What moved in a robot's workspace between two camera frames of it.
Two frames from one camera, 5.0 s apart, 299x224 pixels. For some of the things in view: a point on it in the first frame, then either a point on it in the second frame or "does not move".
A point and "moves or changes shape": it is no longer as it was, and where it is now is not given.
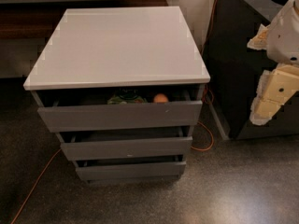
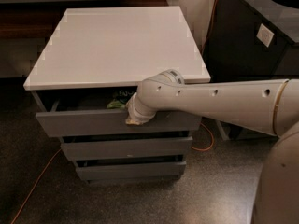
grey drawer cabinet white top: x=122 y=90 does not move
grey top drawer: x=79 y=118 moves or changes shape
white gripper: x=285 y=41 -> x=135 y=113
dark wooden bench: x=39 y=20 does not move
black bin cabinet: x=233 y=66 does not move
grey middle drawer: x=137 y=148 does not move
